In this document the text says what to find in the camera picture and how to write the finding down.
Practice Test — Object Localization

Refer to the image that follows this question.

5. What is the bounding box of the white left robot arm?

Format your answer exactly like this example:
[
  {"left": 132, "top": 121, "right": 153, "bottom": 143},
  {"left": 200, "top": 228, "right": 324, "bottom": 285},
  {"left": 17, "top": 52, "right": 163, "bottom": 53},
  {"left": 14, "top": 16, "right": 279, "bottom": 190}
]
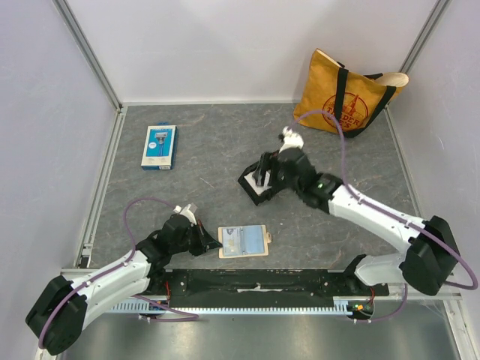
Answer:
[{"left": 25, "top": 214, "right": 222, "bottom": 356}]

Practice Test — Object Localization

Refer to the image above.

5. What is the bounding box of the aluminium corner post right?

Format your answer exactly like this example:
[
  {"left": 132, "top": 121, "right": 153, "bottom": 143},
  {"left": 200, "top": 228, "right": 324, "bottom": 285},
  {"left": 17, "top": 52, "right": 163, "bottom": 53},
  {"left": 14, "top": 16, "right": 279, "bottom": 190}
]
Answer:
[{"left": 400, "top": 0, "right": 452, "bottom": 74}]

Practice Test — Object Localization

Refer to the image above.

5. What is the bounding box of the grey slotted cable duct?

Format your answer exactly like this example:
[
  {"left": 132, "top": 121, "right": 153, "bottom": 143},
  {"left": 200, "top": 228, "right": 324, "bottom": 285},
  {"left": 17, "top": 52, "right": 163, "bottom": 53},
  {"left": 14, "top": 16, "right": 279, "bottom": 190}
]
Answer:
[{"left": 107, "top": 298, "right": 353, "bottom": 316}]

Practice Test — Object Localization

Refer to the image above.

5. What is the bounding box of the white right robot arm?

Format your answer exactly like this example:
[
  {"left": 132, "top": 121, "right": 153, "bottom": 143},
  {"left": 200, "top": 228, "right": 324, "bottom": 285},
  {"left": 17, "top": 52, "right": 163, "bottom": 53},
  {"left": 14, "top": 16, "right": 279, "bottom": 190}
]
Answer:
[{"left": 238, "top": 148, "right": 458, "bottom": 296}]

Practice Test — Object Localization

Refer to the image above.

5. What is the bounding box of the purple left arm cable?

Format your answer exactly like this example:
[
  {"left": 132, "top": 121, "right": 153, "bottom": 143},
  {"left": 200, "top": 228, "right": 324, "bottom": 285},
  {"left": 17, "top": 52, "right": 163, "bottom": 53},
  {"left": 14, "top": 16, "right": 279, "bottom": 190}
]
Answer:
[{"left": 37, "top": 197, "right": 200, "bottom": 353}]

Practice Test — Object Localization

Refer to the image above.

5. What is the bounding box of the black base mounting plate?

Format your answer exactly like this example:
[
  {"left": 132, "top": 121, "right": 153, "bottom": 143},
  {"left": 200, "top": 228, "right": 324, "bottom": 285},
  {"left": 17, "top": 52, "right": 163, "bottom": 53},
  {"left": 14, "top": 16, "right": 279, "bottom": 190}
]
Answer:
[{"left": 142, "top": 269, "right": 389, "bottom": 308}]

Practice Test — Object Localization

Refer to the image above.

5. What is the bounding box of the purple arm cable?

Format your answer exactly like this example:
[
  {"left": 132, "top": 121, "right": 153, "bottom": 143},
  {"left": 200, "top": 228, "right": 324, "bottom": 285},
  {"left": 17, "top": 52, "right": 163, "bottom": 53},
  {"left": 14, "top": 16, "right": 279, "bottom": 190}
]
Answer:
[
  {"left": 37, "top": 197, "right": 200, "bottom": 353},
  {"left": 288, "top": 109, "right": 479, "bottom": 324}
]

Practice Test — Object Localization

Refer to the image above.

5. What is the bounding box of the silver white VIP card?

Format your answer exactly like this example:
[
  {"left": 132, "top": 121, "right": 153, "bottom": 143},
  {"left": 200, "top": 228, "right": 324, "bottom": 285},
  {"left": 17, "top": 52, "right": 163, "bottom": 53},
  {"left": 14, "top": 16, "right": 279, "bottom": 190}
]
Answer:
[{"left": 221, "top": 227, "right": 244, "bottom": 257}]

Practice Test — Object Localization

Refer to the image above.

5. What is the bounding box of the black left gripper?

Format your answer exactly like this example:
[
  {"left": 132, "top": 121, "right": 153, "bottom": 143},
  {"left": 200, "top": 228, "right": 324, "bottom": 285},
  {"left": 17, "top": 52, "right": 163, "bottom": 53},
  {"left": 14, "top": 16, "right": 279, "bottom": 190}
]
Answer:
[{"left": 170, "top": 219, "right": 221, "bottom": 256}]

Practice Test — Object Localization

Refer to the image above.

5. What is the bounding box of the black plastic card box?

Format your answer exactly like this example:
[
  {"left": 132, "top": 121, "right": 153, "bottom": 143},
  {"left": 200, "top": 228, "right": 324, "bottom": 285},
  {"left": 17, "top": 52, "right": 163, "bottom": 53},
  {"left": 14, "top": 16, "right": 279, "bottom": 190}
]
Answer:
[{"left": 237, "top": 157, "right": 301, "bottom": 206}]

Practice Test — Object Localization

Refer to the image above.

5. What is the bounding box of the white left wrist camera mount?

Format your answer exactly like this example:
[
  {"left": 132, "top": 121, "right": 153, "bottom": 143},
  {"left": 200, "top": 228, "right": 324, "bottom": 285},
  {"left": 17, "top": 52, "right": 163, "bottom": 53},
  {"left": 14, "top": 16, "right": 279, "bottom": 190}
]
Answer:
[{"left": 169, "top": 203, "right": 197, "bottom": 227}]

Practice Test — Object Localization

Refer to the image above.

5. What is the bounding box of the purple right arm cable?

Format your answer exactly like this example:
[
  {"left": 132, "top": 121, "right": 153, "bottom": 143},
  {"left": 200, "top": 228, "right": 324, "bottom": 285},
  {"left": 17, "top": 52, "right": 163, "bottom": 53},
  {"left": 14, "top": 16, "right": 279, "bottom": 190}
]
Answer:
[{"left": 288, "top": 109, "right": 479, "bottom": 324}]

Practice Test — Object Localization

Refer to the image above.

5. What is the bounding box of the aluminium corner post left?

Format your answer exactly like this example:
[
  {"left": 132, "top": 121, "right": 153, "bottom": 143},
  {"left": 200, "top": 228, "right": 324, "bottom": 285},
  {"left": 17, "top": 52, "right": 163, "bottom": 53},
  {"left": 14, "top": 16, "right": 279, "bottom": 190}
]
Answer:
[{"left": 52, "top": 0, "right": 124, "bottom": 112}]

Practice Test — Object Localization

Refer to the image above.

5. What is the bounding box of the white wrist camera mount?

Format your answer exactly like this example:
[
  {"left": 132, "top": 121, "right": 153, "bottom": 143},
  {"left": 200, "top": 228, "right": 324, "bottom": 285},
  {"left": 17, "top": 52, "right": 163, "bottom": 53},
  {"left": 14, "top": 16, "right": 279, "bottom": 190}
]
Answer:
[
  {"left": 169, "top": 203, "right": 197, "bottom": 227},
  {"left": 279, "top": 127, "right": 305, "bottom": 152}
]

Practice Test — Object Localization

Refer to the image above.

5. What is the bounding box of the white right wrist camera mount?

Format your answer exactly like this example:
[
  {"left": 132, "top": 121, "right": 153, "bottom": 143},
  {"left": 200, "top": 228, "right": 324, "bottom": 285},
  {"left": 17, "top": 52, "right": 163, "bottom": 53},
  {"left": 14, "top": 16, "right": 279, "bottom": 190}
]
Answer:
[{"left": 279, "top": 127, "right": 305, "bottom": 152}]

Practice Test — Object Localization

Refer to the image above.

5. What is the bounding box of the aluminium corner post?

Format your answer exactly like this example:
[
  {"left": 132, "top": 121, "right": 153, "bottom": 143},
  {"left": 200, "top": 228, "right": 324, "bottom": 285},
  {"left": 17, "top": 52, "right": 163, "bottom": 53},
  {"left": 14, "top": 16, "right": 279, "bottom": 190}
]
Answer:
[
  {"left": 400, "top": 0, "right": 452, "bottom": 74},
  {"left": 52, "top": 0, "right": 124, "bottom": 112}
]

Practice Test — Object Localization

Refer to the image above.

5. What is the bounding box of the beige leather card holder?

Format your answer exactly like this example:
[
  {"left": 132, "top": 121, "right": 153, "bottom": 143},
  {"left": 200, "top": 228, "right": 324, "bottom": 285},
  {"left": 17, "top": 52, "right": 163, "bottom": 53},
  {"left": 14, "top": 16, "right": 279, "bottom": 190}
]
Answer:
[{"left": 217, "top": 225, "right": 272, "bottom": 259}]

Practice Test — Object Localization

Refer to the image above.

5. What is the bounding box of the blue razor package box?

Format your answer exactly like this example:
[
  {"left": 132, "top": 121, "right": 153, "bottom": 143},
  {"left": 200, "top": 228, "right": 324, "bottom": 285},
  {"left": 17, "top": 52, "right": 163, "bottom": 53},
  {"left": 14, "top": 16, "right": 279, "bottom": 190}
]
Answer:
[{"left": 141, "top": 124, "right": 179, "bottom": 170}]

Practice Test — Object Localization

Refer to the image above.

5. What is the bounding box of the stack of white cards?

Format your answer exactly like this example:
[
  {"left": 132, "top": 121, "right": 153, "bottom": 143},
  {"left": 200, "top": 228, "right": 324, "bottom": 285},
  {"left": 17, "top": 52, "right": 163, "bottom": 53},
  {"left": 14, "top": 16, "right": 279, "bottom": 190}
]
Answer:
[{"left": 243, "top": 171, "right": 272, "bottom": 196}]

